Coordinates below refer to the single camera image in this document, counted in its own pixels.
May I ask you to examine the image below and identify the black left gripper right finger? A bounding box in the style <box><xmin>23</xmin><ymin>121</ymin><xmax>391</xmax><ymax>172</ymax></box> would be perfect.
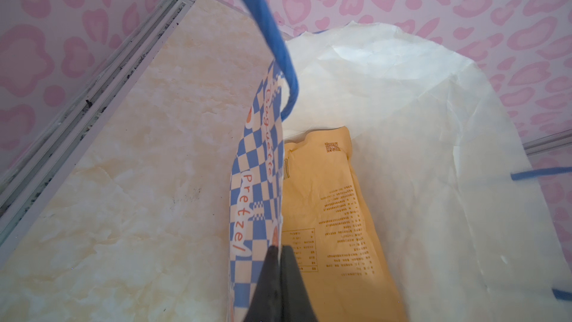
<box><xmin>280</xmin><ymin>245</ymin><xmax>318</xmax><ymax>322</ymax></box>

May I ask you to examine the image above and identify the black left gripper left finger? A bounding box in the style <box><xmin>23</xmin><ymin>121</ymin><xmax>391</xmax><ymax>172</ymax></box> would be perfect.
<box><xmin>244</xmin><ymin>245</ymin><xmax>282</xmax><ymax>322</ymax></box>

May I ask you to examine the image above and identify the tan kraft snack pouch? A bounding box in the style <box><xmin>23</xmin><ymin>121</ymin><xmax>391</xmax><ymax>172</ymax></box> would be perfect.
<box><xmin>282</xmin><ymin>127</ymin><xmax>408</xmax><ymax>321</ymax></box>

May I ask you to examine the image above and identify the blue checkered paper bag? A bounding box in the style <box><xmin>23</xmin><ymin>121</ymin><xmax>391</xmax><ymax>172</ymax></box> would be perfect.
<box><xmin>244</xmin><ymin>0</ymin><xmax>571</xmax><ymax>321</ymax></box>

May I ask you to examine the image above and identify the aluminium frame rail left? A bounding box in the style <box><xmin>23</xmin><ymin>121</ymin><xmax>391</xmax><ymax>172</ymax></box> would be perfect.
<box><xmin>1</xmin><ymin>0</ymin><xmax>197</xmax><ymax>262</ymax></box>

